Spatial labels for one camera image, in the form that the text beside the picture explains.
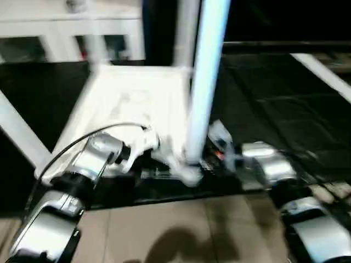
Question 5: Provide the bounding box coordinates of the white plastic table top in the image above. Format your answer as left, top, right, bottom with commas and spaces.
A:
34, 64, 206, 189

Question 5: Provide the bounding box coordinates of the white plastic table leg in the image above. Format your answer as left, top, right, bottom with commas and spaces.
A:
171, 0, 200, 71
83, 0, 110, 68
0, 88, 53, 173
185, 0, 231, 165

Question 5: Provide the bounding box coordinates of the black work mat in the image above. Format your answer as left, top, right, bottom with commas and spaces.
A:
0, 46, 351, 211

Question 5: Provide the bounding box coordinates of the white flat strip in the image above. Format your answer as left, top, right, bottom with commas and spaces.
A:
290, 53, 351, 104

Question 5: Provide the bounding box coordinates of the white glass-door cabinet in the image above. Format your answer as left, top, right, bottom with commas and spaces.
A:
0, 0, 146, 63

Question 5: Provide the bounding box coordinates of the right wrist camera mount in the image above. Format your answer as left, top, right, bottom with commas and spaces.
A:
207, 119, 237, 171

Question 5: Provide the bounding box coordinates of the black metal rail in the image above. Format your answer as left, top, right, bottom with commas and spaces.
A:
223, 40, 351, 48

